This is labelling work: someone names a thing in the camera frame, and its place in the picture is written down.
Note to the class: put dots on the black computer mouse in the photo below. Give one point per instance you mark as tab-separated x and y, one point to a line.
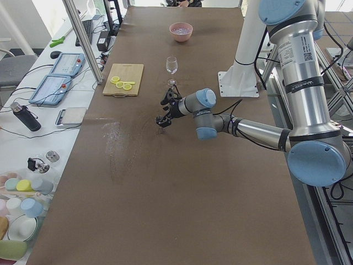
55	54

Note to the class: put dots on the lemon slice near handle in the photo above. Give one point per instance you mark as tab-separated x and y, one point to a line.
127	87

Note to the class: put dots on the light blue cup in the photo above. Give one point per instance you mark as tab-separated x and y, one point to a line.
31	208

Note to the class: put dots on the pink bowl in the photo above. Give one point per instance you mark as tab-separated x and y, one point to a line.
181	38

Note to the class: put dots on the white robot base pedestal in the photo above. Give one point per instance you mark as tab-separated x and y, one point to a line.
240	79

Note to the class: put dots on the black power adapter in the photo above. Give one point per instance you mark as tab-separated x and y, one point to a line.
103	41

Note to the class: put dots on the far blue teach pendant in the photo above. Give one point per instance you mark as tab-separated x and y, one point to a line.
68	64

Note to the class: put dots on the ice cubes pile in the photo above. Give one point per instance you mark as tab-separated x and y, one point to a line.
181	31

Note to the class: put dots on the blue teach pendant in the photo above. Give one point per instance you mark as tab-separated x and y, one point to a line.
68	64
51	90

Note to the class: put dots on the white green rimmed bowl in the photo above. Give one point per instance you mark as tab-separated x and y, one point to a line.
23	228

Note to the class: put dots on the grey office chair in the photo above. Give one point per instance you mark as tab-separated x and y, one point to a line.
14	68

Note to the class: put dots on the small steel weight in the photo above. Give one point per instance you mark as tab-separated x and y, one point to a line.
52	156

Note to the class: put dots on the yellow cup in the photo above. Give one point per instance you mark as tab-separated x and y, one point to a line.
24	185

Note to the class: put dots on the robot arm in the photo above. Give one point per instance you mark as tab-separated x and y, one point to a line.
316	153

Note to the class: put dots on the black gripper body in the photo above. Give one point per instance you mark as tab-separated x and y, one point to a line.
174	110

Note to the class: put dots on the aluminium frame post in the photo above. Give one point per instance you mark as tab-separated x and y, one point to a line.
83	39

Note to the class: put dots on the white kitchen scale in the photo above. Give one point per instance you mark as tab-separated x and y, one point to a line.
70	117

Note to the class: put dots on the grey blue cup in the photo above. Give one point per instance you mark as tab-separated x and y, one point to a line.
43	186

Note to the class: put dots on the bamboo cutting board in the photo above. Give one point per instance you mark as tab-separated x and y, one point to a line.
126	72

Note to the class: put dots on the clear wine glass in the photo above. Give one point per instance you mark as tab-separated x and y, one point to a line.
171	67

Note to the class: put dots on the green oval plate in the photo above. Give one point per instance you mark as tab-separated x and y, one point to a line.
13	250

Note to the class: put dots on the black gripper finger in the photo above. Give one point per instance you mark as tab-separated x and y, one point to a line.
163	123
158	118

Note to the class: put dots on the green handled scissors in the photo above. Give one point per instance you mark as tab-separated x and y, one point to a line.
55	42

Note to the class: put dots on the steel jigger cup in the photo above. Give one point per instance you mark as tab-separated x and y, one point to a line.
160	130

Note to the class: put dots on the mint green cup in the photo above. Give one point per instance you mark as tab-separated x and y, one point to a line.
11	184

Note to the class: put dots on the white cup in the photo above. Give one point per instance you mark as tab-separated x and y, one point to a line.
14	206

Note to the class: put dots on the middle lemon slice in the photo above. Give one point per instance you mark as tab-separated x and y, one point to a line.
119	84

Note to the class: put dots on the near blue teach pendant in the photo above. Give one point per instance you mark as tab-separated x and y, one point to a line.
51	90

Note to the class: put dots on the black keyboard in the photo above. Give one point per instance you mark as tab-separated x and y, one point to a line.
88	28

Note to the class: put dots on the far lemon slice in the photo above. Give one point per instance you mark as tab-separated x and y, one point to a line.
114	79

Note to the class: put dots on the black thermos bottle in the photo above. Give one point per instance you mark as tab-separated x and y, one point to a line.
25	116

